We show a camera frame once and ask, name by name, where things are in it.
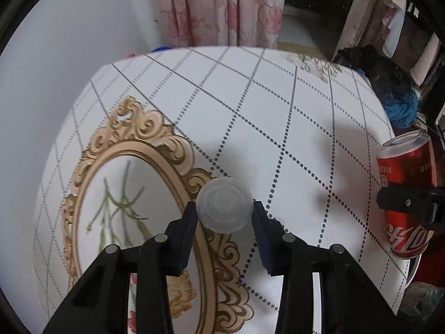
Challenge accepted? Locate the white wardrobe panel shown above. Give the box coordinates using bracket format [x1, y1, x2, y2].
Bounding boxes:
[330, 0, 386, 63]

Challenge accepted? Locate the blue garment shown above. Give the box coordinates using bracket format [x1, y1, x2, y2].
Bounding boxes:
[358, 70, 419, 129]

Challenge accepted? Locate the black garment pile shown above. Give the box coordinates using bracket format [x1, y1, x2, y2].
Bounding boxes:
[335, 45, 412, 108]

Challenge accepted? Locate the checked floral tablecloth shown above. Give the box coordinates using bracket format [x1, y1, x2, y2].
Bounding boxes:
[33, 46, 411, 334]

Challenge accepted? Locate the pink floral curtain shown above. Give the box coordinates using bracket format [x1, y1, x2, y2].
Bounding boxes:
[153, 0, 289, 47]

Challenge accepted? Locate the clear round plastic lid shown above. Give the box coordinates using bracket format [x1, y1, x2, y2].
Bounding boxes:
[196, 177, 254, 234]

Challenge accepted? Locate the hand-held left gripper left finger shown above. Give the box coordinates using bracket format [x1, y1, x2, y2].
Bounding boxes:
[42, 201, 198, 334]

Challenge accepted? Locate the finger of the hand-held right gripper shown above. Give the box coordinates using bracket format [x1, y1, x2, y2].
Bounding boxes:
[376, 185, 445, 232]

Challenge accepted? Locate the red soda can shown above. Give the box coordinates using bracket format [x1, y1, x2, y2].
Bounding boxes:
[376, 130, 438, 260]

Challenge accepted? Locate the wooden board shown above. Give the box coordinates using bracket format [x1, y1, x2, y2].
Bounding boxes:
[278, 41, 334, 58]

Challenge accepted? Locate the metal clothes rack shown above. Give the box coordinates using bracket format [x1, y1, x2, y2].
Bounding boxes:
[400, 0, 445, 126]

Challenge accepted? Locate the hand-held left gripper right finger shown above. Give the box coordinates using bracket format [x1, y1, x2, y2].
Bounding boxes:
[253, 200, 397, 334]

